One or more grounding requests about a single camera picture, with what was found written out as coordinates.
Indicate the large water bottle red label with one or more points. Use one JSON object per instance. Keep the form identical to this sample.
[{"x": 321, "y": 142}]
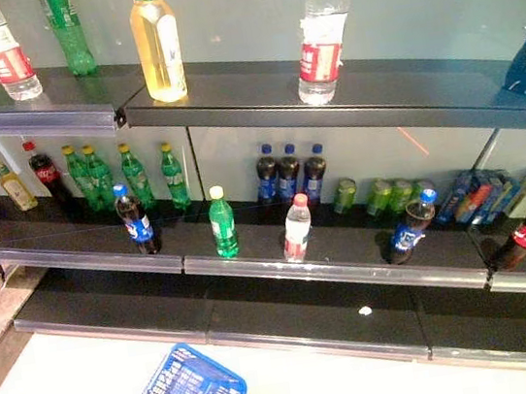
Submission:
[
  {"x": 9, "y": 66},
  {"x": 321, "y": 51}
]

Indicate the large yellow tea bottle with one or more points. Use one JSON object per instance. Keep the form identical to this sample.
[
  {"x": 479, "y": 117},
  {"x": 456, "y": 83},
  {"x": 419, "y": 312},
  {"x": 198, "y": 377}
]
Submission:
[{"x": 156, "y": 50}]

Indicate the large green Sprite bottle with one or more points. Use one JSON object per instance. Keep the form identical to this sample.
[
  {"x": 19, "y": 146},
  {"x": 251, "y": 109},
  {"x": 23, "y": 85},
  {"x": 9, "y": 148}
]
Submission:
[{"x": 72, "y": 42}]

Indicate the small water bottle red cap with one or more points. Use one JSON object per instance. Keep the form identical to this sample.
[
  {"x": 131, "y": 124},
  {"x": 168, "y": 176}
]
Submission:
[{"x": 296, "y": 231}]

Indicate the green Sprite bottle pale cap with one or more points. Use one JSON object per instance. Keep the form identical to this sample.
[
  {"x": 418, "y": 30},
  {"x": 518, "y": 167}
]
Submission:
[{"x": 224, "y": 232}]

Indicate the green Sprite bottle yellow cap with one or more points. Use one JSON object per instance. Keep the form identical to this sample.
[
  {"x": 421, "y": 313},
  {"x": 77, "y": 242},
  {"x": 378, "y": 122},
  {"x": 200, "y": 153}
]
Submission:
[
  {"x": 76, "y": 176},
  {"x": 136, "y": 175},
  {"x": 174, "y": 175},
  {"x": 99, "y": 178}
]

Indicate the white paper scrap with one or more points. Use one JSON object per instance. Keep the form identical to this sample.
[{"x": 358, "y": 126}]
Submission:
[{"x": 365, "y": 310}]

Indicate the small yellow tea bottle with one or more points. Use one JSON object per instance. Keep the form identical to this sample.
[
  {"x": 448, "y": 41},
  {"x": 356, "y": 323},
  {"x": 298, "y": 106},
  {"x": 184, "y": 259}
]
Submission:
[{"x": 17, "y": 190}]

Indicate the red and blue cookie box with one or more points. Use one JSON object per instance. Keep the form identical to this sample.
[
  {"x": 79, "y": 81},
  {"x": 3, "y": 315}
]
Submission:
[{"x": 476, "y": 201}]

